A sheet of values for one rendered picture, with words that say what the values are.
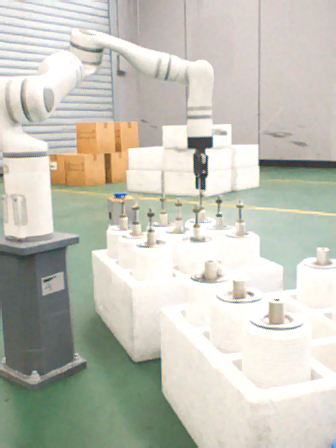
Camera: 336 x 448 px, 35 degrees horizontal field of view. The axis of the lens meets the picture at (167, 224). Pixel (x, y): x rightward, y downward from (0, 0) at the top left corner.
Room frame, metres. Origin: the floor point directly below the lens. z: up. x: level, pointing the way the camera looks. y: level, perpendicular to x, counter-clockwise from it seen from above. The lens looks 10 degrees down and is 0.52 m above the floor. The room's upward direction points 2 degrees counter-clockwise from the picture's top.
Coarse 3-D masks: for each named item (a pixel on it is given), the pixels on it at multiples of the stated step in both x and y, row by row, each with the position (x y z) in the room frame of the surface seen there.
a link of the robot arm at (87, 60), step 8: (72, 48) 1.45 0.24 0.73; (80, 56) 1.44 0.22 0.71; (88, 56) 1.44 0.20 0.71; (96, 56) 1.46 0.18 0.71; (80, 64) 1.30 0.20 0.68; (88, 64) 1.45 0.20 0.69; (96, 64) 1.47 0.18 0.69; (88, 72) 1.42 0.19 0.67; (96, 72) 1.47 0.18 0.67; (80, 80) 1.31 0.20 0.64
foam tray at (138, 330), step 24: (96, 264) 1.43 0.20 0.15; (264, 264) 1.29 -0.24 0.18; (96, 288) 1.45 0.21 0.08; (120, 288) 1.20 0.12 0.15; (144, 288) 1.13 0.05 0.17; (168, 288) 1.15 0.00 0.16; (264, 288) 1.24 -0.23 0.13; (120, 312) 1.21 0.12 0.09; (144, 312) 1.13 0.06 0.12; (120, 336) 1.22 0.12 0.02; (144, 336) 1.13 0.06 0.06
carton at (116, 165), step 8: (120, 152) 5.32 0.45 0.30; (104, 160) 5.28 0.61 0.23; (112, 160) 5.23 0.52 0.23; (120, 160) 5.31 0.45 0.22; (128, 160) 5.40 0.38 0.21; (104, 168) 5.28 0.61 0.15; (112, 168) 5.23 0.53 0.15; (120, 168) 5.31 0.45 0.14; (128, 168) 5.39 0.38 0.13; (112, 176) 5.22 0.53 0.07; (120, 176) 5.31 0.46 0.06
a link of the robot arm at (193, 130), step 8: (192, 120) 1.49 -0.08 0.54; (200, 120) 1.49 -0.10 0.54; (208, 120) 1.49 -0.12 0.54; (192, 128) 1.49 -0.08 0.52; (200, 128) 1.48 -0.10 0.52; (208, 128) 1.49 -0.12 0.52; (224, 128) 1.48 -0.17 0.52; (192, 136) 1.49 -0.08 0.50; (200, 136) 1.48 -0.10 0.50; (208, 136) 1.49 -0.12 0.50
